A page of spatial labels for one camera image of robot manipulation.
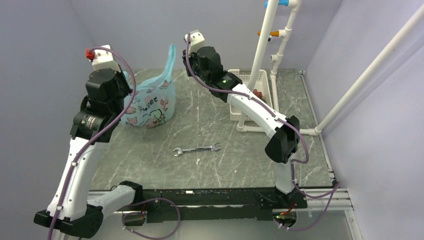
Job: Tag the silver open-end wrench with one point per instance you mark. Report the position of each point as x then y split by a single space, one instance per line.
180 151

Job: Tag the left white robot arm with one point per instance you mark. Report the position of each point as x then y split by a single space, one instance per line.
71 212

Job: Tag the white PVC pipe frame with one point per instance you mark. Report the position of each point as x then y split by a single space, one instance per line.
338 46

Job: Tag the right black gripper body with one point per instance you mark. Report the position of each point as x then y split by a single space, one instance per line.
194 59

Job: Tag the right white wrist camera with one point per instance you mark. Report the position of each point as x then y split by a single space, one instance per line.
195 38

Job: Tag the red fake grapes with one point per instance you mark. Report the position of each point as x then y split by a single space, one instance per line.
258 93

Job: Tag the light blue cartoon plastic bag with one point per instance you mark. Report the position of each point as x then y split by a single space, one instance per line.
155 98

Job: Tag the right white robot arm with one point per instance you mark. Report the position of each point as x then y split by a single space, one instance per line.
283 132

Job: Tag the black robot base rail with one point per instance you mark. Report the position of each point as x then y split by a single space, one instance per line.
259 203

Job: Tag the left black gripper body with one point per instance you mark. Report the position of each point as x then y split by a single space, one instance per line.
125 89

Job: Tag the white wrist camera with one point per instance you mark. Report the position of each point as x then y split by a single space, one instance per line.
195 38
102 59

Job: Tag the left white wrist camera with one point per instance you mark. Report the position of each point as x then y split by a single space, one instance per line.
102 59

